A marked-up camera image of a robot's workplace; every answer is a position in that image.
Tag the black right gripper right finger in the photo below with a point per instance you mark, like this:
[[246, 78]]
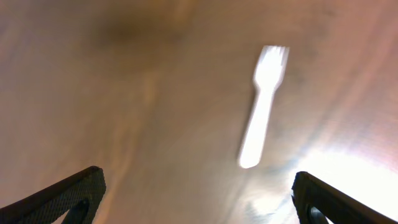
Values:
[[317, 202]]

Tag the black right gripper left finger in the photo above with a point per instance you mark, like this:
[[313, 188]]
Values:
[[77, 198]]

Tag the white plastic fork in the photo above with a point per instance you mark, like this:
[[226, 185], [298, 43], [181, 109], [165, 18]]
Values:
[[268, 75]]

